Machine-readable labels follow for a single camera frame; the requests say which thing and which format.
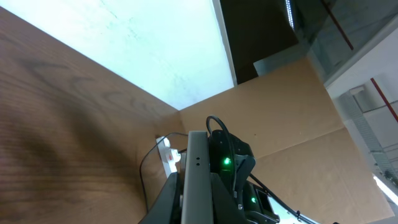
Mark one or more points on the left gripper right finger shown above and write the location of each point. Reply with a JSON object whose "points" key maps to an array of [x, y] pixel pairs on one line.
{"points": [[225, 211]]}

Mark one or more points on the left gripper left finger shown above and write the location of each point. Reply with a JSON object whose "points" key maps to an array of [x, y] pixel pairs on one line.
{"points": [[166, 208]]}

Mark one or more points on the white power strip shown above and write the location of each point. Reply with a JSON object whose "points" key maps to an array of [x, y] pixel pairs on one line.
{"points": [[168, 155]]}

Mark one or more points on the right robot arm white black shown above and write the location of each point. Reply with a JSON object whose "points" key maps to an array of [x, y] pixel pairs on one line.
{"points": [[240, 196]]}

